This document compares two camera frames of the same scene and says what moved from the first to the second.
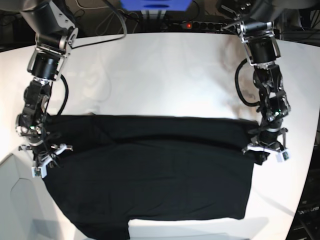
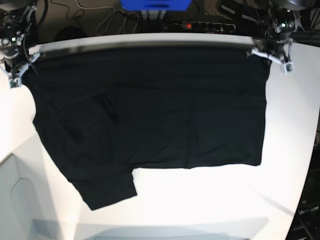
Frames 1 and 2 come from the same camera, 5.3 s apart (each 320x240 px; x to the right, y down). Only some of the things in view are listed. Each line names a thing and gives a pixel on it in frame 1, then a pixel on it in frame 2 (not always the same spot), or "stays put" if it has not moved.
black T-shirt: [134, 167] → [106, 111]
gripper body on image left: [42, 155] → [14, 62]
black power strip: [194, 25] stays put
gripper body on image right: [271, 137] → [275, 47]
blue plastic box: [135, 5] stays put
